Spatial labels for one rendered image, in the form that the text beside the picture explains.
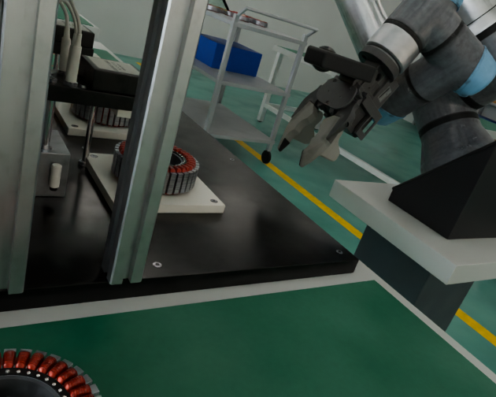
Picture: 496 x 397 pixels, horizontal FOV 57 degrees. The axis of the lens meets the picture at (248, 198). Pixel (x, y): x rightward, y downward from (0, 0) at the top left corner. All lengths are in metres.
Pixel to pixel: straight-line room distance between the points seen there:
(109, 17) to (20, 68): 5.80
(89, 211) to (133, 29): 5.74
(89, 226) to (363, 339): 0.31
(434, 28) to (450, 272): 0.39
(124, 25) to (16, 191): 5.86
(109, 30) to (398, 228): 5.53
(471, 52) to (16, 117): 0.67
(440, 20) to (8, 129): 0.64
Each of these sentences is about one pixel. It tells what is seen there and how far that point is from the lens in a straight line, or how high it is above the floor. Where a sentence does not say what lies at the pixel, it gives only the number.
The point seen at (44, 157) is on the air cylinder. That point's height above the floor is 0.82.
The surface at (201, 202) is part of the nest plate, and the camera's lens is 0.60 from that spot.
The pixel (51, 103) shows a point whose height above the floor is 0.88.
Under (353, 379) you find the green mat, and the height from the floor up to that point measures 0.75.
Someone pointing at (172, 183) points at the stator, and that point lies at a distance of 0.58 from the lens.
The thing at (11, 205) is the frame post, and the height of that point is 0.85.
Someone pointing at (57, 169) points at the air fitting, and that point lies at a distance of 0.54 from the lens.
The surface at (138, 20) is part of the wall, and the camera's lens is 6.25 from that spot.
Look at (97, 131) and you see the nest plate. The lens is 0.77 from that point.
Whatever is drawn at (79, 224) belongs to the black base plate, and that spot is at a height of 0.77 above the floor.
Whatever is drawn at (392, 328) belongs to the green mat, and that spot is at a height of 0.75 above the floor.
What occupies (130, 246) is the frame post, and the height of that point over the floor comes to 0.81.
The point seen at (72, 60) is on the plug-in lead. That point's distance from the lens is 0.52.
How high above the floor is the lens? 1.03
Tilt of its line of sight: 22 degrees down
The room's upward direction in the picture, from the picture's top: 18 degrees clockwise
